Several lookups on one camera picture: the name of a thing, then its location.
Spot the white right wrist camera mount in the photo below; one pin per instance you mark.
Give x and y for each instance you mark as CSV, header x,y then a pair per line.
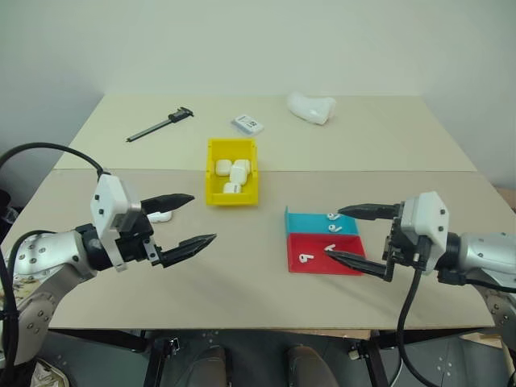
x,y
427,217

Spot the white crumpled plastic bag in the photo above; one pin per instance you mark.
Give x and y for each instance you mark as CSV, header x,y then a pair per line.
x,y
311,106

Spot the black digital caliper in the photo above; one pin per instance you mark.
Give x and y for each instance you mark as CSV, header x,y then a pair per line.
x,y
177,115

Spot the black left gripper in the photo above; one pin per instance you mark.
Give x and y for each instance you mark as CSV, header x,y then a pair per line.
x,y
135,246

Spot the black metal table frame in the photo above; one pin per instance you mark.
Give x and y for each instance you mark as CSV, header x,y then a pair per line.
x,y
159,359

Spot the yellow plastic bin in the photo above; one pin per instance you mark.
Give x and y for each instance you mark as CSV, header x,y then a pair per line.
x,y
213,189

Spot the small white printed card box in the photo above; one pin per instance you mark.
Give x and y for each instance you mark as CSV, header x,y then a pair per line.
x,y
248,124

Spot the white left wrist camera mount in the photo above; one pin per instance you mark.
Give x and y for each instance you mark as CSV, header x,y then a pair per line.
x,y
109,197

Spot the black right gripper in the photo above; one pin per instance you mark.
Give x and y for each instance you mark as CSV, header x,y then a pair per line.
x,y
405,248

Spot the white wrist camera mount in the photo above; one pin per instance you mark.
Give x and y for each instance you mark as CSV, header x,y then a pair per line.
x,y
427,217
109,197

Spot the red plastic tray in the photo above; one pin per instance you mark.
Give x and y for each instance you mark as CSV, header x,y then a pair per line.
x,y
310,244

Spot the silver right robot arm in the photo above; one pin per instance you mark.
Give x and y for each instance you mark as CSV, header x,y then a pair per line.
x,y
479,252

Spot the black object beside table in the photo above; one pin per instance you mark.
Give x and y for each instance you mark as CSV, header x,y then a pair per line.
x,y
6,207

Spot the blue plastic tray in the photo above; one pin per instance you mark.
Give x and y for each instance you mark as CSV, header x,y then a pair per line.
x,y
306,221

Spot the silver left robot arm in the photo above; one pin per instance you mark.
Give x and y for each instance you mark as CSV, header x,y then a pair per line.
x,y
56,250

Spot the dark brown rounded shape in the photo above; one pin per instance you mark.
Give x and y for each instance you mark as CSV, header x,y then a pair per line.
x,y
306,367
210,367

